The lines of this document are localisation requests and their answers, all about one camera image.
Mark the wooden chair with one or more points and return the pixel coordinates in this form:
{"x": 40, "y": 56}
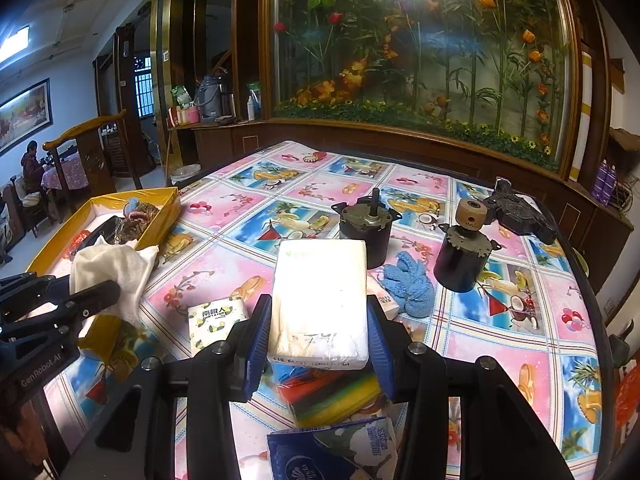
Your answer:
{"x": 90, "y": 160}

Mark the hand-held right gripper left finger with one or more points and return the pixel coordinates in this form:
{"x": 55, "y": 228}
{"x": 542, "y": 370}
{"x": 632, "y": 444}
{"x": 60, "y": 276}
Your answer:
{"x": 260, "y": 340}

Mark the clear bag of coloured cloths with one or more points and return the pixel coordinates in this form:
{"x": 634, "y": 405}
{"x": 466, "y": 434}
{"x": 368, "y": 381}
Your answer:
{"x": 330, "y": 395}

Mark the trash bin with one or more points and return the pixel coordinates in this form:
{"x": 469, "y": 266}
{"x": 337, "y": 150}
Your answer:
{"x": 184, "y": 175}

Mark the blue tissue pack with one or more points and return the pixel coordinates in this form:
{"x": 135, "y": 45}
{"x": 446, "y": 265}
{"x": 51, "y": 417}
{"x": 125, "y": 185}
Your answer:
{"x": 320, "y": 452}

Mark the framed wall painting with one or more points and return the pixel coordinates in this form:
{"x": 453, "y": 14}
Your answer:
{"x": 22, "y": 117}

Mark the purple bottles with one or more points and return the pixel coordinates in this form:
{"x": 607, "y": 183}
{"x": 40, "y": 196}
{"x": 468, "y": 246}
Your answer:
{"x": 605, "y": 182}

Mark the small lemon print tissue pack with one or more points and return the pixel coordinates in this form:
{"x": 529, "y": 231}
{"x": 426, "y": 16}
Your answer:
{"x": 215, "y": 327}

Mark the yellow box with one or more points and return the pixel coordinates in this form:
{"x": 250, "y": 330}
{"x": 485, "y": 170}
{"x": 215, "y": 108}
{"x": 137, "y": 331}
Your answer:
{"x": 160, "y": 217}

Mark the glass flower display case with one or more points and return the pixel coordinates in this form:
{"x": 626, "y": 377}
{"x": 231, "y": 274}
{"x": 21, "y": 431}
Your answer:
{"x": 425, "y": 60}

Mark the white cloth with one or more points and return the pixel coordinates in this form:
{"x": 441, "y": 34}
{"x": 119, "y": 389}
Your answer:
{"x": 115, "y": 275}

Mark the wooden wall shelf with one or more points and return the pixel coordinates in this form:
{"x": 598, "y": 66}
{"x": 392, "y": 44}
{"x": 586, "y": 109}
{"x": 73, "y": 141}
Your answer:
{"x": 625, "y": 142}

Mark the green bag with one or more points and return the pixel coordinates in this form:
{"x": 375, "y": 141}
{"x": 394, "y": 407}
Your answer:
{"x": 181, "y": 96}

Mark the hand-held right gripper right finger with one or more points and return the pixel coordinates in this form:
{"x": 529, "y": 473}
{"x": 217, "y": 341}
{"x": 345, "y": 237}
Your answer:
{"x": 380, "y": 365}

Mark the black motor with wooden wheel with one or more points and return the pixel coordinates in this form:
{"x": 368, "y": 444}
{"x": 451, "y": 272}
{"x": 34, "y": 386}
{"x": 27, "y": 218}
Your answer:
{"x": 460, "y": 260}

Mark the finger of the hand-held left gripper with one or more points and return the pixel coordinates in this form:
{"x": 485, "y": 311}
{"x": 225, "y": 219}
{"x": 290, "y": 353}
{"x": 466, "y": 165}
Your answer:
{"x": 85, "y": 300}
{"x": 30, "y": 290}

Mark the grey thermos pot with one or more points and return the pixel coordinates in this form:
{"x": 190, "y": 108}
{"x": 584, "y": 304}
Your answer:
{"x": 209, "y": 102}

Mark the pink cups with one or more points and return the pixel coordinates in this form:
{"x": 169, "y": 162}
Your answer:
{"x": 185, "y": 116}

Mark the black plastic gear housing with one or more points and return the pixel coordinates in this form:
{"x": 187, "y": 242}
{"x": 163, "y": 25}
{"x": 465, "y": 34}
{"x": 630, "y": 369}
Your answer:
{"x": 520, "y": 215}

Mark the black motor with shaft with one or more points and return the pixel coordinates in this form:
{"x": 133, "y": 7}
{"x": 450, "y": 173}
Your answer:
{"x": 362, "y": 230}

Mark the white tissue pack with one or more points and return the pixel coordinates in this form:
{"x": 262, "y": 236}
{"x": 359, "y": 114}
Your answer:
{"x": 320, "y": 300}

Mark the white spray bottle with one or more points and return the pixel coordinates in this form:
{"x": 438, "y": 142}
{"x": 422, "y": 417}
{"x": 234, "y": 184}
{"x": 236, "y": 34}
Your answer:
{"x": 250, "y": 107}

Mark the red plastic bag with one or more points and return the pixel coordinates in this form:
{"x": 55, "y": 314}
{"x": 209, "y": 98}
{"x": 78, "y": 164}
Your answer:
{"x": 629, "y": 402}

